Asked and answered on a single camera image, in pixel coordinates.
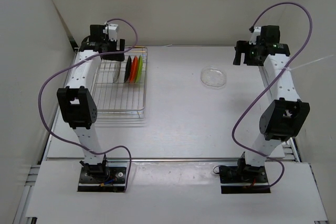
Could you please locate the clear ribbed glass plate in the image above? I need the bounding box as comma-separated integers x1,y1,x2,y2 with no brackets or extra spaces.
113,61,121,83

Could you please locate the clear bumpy glass plate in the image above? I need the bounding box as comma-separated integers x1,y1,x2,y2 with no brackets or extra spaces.
200,66,227,89

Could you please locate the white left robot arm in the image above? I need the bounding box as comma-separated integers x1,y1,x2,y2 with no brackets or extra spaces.
57,24,125,182

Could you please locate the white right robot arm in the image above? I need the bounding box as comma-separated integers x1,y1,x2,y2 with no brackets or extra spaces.
233,25,310,182

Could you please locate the black plate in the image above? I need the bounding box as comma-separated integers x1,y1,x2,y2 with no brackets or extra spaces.
124,56,132,83

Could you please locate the green plate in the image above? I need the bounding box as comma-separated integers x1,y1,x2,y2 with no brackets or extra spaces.
135,56,143,83

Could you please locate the orange plate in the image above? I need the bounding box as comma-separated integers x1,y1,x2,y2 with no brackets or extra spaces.
129,56,139,83

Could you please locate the white zip tie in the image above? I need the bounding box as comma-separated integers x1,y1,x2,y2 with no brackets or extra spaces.
283,55,335,71

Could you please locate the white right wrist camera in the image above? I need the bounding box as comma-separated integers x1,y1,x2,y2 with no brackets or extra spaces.
249,26,261,45

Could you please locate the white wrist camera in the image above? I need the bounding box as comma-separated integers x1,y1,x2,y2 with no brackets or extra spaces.
103,22,119,41
249,26,261,45

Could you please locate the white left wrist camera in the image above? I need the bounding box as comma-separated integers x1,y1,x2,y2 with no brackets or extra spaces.
103,22,119,41

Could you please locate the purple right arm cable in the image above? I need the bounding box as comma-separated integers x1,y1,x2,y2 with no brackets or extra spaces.
232,1,313,189

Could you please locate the metal wire dish rack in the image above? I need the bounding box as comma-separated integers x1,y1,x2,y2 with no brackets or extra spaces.
91,46,148,120

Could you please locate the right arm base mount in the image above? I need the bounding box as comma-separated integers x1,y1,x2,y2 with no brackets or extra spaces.
213,165,271,195

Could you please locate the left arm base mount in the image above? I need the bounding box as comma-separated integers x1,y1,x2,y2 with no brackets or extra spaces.
77,165,129,193

